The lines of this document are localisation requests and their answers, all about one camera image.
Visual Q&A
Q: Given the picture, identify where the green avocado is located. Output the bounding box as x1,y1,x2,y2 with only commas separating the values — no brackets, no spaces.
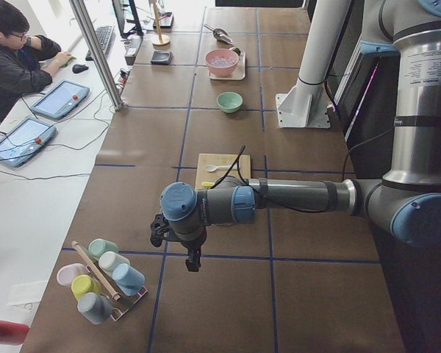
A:
230,47,241,55

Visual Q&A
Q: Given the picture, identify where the white plastic spoon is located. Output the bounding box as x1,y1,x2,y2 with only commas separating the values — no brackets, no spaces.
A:
204,165,236,173

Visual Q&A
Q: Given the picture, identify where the black computer mouse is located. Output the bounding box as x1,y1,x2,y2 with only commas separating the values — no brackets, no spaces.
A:
72,64,89,74

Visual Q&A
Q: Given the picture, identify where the near teach pendant tablet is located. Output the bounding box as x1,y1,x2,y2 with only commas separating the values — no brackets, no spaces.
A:
0,115,57,168

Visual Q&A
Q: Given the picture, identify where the beige serving tray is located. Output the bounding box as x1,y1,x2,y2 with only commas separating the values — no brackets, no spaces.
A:
208,50,247,81

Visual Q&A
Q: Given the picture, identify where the pink bowl with ice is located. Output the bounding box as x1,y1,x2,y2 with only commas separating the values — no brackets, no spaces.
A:
205,49,240,77

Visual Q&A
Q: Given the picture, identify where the green ceramic bowl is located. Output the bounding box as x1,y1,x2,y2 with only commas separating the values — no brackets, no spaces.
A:
217,91,243,113

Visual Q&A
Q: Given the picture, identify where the metal ice scoop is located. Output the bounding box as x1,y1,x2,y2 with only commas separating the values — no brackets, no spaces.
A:
204,24,233,44

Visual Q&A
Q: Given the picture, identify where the seated person in black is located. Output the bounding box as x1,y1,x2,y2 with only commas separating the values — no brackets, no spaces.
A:
0,1,73,122

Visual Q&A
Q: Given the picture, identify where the mint green cup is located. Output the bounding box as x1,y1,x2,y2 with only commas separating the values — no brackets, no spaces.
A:
87,238,119,260

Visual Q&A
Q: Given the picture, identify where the grey folded cloth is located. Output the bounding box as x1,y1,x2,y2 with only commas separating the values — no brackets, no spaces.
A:
150,50,173,65

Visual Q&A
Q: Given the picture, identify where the aluminium frame post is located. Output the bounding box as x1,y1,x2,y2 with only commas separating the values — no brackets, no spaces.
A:
70,0,125,111

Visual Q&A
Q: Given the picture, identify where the white pillar mount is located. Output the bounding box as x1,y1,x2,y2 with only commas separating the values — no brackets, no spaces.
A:
276,0,351,129

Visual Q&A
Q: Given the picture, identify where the far teach pendant tablet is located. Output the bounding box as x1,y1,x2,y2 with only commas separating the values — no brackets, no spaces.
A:
30,80,90,120

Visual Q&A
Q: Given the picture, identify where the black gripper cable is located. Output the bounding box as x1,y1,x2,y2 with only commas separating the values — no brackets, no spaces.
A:
209,144,395,214

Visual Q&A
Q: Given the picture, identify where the white cup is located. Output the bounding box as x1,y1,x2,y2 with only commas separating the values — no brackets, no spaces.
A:
98,251,130,274

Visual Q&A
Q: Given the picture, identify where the cup rack with wooden bar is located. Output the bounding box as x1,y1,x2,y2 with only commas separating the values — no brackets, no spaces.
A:
71,241,148,322

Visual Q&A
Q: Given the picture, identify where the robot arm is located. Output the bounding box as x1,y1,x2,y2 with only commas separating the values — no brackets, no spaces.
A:
150,1,441,271

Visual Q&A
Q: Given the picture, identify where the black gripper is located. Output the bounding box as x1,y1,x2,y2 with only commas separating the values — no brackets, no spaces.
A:
181,232,207,271

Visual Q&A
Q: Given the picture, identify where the black keyboard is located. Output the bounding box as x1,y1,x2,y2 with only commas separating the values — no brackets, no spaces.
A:
95,26,115,56

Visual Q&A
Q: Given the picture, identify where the light blue cup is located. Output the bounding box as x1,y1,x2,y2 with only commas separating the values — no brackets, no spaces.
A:
112,263,146,296

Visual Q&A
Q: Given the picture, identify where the teach pendant tablet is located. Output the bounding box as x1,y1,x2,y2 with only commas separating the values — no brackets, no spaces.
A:
0,115,57,168
30,80,90,120

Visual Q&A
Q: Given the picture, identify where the wooden mug tree stand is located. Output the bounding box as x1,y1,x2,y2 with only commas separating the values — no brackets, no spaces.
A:
151,0,171,47

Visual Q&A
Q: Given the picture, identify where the grey cup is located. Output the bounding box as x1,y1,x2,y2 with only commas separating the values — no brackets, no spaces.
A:
77,292,112,324

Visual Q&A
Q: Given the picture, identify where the red cylinder object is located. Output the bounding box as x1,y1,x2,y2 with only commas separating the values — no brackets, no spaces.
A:
0,320,29,346

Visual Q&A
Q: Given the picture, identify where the pink cup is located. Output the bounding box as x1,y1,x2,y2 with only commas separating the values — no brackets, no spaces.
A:
56,263,89,287

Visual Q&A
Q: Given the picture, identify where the yellow cup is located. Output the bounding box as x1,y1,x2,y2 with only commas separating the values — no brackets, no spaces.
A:
71,274,102,301

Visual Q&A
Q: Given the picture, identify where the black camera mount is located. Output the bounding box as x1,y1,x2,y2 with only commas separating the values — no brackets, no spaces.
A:
150,213,178,247

